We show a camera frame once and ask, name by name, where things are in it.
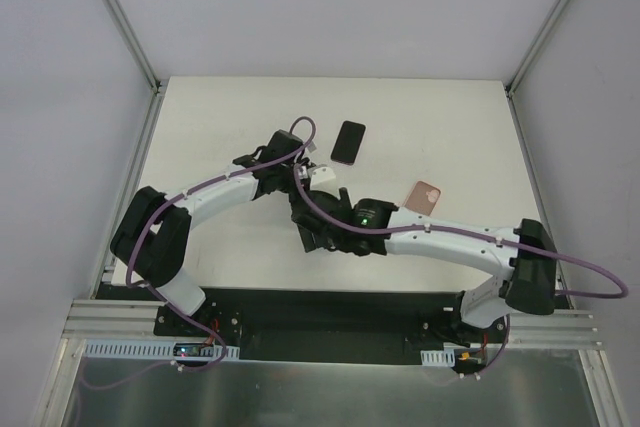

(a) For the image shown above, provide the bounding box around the black smartphone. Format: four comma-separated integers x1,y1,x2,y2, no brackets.
330,120,366,165

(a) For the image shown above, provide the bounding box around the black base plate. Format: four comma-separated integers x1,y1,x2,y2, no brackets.
94,282,571,363

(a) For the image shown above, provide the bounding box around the left white cable duct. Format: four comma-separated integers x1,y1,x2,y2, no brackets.
84,339,240,362

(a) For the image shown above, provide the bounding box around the white cable duct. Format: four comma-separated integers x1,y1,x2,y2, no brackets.
84,339,240,362
420,349,456,368

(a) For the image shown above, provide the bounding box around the metal front sheet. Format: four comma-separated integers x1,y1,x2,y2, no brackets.
34,338,630,426

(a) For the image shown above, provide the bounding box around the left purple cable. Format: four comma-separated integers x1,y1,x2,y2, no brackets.
79,116,319,391

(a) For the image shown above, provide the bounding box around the pink phone case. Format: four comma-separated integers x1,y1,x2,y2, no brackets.
402,180,441,216

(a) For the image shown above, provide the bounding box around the right white cable duct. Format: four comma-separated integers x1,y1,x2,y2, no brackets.
420,349,456,368

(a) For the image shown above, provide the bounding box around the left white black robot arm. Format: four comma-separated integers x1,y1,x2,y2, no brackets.
109,130,312,339

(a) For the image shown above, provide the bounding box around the right aluminium frame post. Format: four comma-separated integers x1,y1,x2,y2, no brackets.
505,0,573,99

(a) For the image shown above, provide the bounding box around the left aluminium frame post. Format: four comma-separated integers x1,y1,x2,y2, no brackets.
102,0,163,94

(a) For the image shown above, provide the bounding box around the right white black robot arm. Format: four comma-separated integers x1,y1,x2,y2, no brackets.
288,189,556,344

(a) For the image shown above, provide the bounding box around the aluminium frame post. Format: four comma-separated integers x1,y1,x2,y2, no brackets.
505,0,573,99
102,0,163,94

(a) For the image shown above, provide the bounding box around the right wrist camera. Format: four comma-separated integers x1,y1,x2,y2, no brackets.
309,166,336,190

